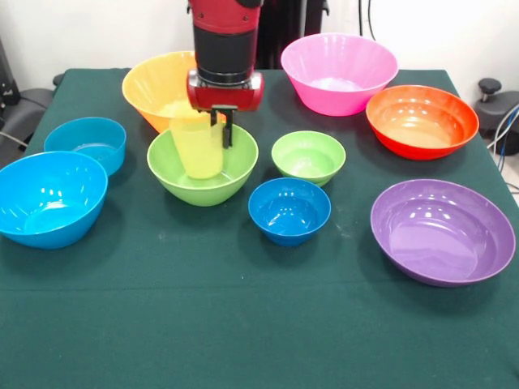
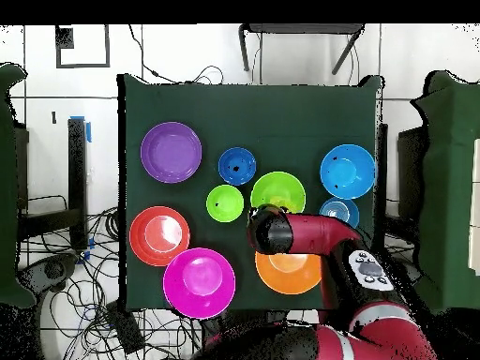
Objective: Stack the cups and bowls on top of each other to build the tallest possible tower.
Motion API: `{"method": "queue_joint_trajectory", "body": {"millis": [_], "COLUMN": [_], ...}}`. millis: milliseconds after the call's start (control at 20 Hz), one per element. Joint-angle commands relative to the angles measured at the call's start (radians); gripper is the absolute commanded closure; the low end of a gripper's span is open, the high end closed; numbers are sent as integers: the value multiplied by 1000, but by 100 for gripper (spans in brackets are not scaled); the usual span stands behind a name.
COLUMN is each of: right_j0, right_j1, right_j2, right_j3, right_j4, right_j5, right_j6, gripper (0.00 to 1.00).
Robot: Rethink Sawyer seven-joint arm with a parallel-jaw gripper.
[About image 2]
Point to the black metal frame stool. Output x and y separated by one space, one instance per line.
300 28

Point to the black stand with blue tape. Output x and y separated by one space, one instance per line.
77 168

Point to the low ribbed blue bowl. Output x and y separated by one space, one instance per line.
337 208

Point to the small dark blue bowl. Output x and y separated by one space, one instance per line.
245 172

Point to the white box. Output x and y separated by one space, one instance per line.
475 206

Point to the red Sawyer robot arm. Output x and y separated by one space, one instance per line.
318 232

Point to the small green bowl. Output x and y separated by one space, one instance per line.
225 204

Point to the red bowl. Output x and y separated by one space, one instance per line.
159 236

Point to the dark green tablecloth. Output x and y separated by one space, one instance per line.
243 112

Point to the grey chair base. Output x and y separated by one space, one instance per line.
52 270

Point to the purple bowl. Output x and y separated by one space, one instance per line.
171 152

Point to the large green bowl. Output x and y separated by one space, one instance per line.
277 178

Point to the black power box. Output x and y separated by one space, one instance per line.
125 326

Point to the large light blue bowl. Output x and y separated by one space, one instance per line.
347 172

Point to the green cloth covered table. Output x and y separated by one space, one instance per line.
7 187
446 187

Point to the pink bowl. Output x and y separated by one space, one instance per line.
198 283

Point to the orange bowl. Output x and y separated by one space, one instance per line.
288 275

